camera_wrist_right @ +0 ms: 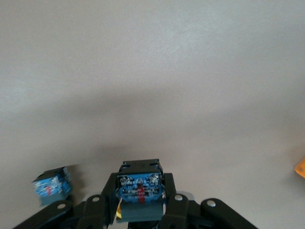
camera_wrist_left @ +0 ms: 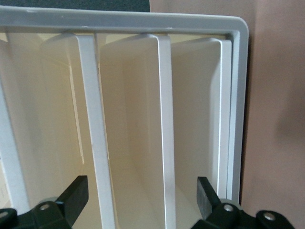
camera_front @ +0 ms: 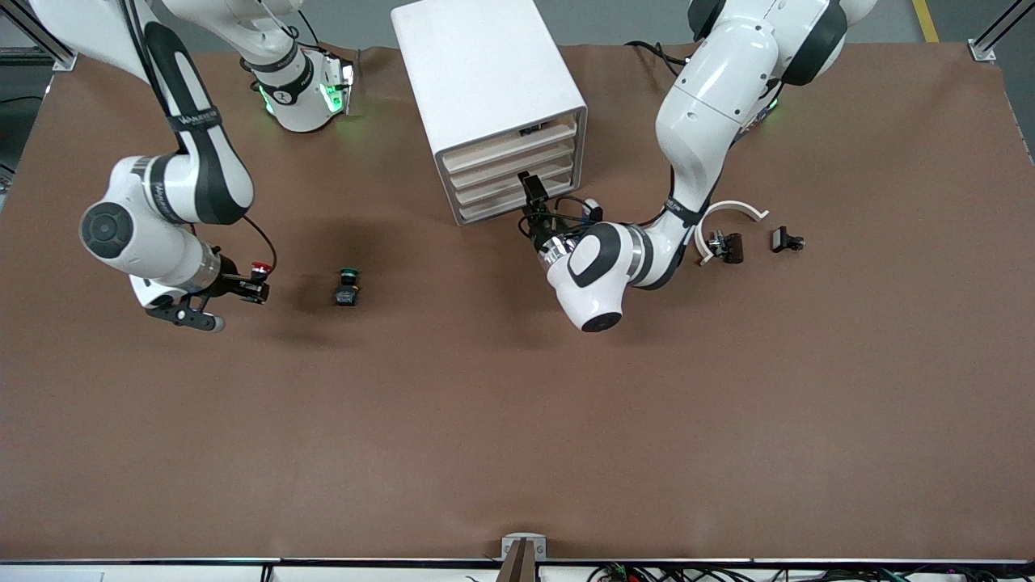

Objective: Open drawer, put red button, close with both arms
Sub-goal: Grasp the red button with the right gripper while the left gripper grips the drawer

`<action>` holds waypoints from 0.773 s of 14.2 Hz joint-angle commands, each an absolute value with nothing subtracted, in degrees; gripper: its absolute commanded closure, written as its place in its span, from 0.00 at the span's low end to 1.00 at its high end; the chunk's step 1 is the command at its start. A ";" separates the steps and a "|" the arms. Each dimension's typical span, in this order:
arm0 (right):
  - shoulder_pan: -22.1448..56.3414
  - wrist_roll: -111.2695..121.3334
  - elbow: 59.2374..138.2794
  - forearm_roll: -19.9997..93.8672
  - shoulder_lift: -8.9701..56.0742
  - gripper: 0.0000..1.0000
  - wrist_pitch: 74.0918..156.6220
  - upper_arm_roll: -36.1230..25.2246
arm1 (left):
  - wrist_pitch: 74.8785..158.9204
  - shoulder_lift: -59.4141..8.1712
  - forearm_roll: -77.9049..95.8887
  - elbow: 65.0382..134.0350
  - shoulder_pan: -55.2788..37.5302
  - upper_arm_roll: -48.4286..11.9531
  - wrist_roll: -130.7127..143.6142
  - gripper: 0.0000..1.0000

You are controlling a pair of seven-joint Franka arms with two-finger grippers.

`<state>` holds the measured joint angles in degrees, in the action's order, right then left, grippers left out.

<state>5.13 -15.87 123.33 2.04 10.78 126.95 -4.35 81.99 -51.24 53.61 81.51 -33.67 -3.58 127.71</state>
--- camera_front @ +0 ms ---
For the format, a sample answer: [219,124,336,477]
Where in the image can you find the black arm base cable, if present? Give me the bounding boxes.
[625,40,688,78]

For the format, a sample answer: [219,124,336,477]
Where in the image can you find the white curved pipe clamp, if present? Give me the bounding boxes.
[695,200,770,268]

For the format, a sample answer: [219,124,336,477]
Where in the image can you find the tangled black cables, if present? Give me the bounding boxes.
[589,563,1035,582]

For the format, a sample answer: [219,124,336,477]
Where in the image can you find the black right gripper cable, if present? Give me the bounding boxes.
[241,213,278,276]

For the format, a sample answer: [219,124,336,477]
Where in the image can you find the white table edge rail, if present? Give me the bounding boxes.
[0,558,1035,582]

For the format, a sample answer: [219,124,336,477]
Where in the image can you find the small black brown component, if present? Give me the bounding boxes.
[708,230,745,265]

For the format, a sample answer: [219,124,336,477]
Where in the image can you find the grey table edge bracket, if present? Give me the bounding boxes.
[497,533,547,582]

